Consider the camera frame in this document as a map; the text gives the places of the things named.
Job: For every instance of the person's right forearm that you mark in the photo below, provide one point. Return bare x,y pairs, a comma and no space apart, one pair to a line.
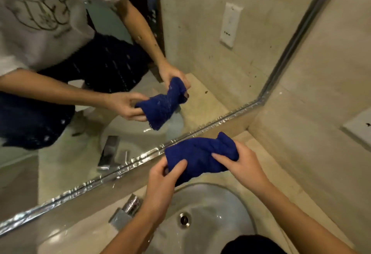
298,224

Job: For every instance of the white ceramic sink basin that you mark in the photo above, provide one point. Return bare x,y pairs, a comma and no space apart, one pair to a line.
214,204

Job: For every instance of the person's left forearm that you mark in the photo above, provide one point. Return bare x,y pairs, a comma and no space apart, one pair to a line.
133,236

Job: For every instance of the blue microfibre cloth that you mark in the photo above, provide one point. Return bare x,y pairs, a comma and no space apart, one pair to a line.
197,152

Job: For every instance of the person's right hand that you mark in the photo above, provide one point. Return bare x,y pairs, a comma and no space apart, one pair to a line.
249,172

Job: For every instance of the white wall socket panel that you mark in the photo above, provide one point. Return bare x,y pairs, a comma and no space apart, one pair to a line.
359,129

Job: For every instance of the chrome sink drain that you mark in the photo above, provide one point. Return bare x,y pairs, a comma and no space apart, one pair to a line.
184,220

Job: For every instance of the person's left hand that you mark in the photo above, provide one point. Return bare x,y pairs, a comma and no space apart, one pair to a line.
159,193

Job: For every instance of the chrome sink faucet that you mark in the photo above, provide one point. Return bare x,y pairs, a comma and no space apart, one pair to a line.
121,217

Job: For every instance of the silver framed wall mirror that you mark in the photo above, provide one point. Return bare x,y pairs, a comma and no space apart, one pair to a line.
203,59

